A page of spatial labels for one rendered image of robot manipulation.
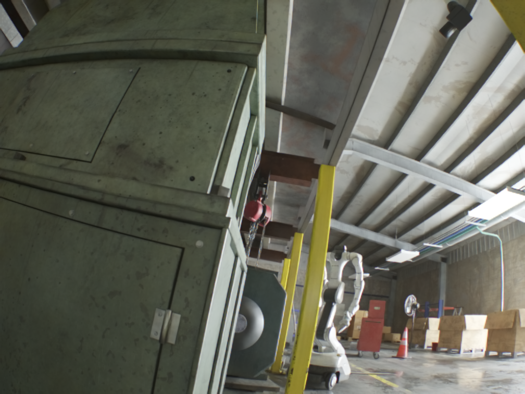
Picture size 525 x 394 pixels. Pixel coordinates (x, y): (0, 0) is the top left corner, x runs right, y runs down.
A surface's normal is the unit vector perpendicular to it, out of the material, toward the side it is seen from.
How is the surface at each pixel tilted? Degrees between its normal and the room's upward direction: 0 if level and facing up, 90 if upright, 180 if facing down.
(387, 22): 180
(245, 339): 90
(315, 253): 90
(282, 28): 180
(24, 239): 90
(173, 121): 90
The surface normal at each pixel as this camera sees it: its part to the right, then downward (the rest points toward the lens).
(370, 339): -0.33, -0.42
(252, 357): 0.33, -0.31
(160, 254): 0.00, -0.39
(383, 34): -0.18, 0.91
